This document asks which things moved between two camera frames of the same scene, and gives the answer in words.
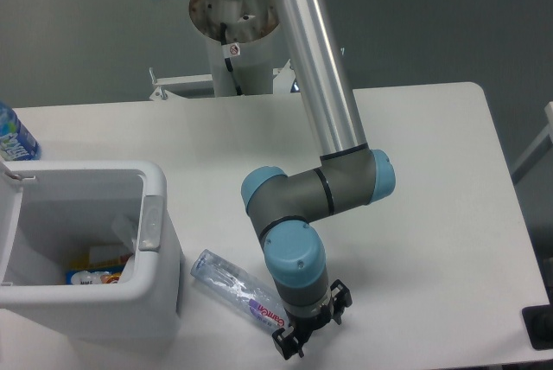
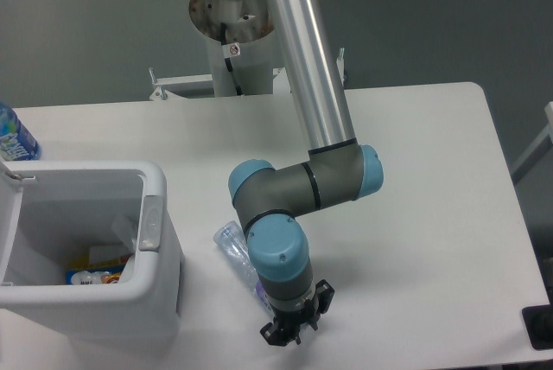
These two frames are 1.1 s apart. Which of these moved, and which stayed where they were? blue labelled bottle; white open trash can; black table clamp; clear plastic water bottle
Moved: clear plastic water bottle
Stayed: white open trash can; blue labelled bottle; black table clamp
